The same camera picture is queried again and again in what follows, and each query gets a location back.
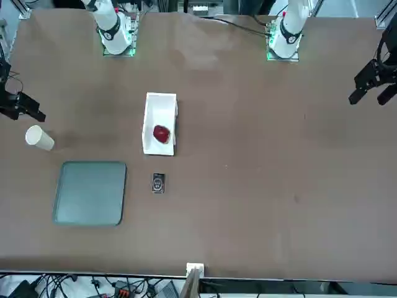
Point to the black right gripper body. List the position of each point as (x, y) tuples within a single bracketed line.
[(3, 87)]

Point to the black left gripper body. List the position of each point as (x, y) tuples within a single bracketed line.
[(390, 56)]

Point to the red apple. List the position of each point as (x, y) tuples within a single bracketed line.
[(162, 134)]

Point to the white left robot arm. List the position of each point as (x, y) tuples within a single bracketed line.
[(290, 34)]

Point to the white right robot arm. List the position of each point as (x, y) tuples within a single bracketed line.
[(113, 34)]

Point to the gray tray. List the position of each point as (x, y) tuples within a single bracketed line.
[(90, 192)]

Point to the white rectangular box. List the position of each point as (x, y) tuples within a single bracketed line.
[(155, 108)]

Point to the small black printed box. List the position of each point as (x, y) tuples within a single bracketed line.
[(158, 183)]

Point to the white paper cup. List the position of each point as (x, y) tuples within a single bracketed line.
[(38, 138)]

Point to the black power adapter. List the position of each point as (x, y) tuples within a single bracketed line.
[(21, 290)]

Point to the small white power strip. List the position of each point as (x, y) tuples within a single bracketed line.
[(200, 10)]

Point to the power strip with red switches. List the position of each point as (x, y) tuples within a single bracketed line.
[(124, 288)]

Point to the gray power adapter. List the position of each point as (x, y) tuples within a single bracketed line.
[(170, 290)]

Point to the aluminium frame corner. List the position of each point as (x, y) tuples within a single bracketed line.
[(25, 9), (383, 17)]

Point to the white table edge bracket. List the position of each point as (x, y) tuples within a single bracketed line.
[(195, 267)]

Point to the aluminium profile post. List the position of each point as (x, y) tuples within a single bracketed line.
[(190, 285)]

